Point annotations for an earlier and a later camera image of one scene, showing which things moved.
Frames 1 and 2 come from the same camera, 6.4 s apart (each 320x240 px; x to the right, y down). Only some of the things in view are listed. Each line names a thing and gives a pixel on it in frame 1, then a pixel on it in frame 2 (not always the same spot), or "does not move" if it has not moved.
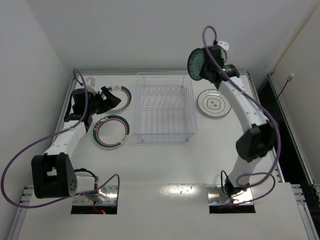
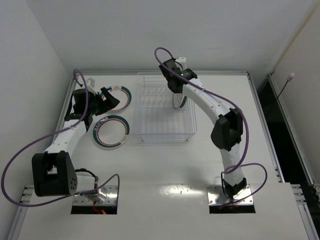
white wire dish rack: (165, 109) does not move
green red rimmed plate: (110, 132) does not move
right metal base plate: (216, 196) does not move
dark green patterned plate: (195, 63) → (183, 102)
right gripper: (206, 66) → (175, 88)
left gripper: (100, 102) does not move
